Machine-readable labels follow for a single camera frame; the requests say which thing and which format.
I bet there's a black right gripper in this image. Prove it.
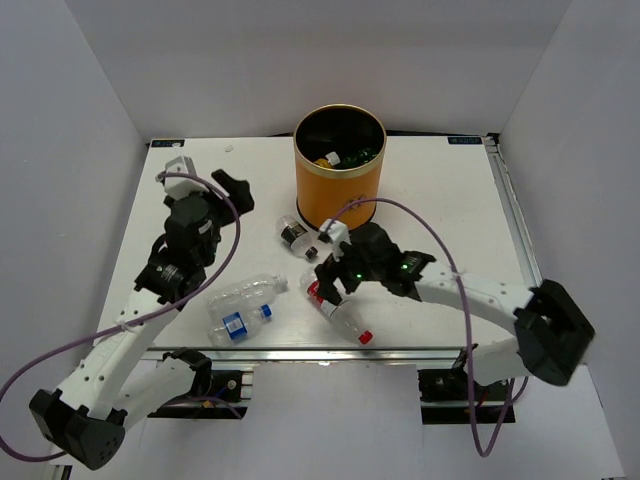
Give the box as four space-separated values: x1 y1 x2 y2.
315 236 384 306

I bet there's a red label plastic bottle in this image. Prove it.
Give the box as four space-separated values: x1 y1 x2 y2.
299 269 374 346

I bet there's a yellow cap small bottle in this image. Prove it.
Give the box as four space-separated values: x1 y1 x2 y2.
314 151 341 170

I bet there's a blue label plastic bottle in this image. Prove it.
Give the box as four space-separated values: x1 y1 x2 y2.
208 304 272 348

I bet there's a green plastic bottle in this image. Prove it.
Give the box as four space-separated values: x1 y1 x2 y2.
337 147 378 170

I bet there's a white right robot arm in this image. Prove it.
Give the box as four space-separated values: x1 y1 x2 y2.
315 220 595 399

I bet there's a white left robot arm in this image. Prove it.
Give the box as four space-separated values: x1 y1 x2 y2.
29 170 254 470

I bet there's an orange cylindrical bin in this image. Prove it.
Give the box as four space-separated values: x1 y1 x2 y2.
293 104 387 230

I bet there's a small black label bottle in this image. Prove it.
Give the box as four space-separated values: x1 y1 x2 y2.
276 215 318 261

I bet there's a clear crushed plastic bottle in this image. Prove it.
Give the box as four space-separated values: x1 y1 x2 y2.
206 274 288 319

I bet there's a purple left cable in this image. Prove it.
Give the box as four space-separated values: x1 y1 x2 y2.
0 171 243 460

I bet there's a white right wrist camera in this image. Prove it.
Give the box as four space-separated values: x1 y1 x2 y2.
318 219 351 262

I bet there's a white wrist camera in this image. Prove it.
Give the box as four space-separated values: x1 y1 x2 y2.
318 219 351 262
156 155 205 200

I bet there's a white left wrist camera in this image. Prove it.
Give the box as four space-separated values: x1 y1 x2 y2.
156 155 205 200

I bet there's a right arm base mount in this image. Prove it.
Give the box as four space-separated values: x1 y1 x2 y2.
417 351 509 426

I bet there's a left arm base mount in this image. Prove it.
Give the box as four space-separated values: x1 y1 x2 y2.
148 348 247 420

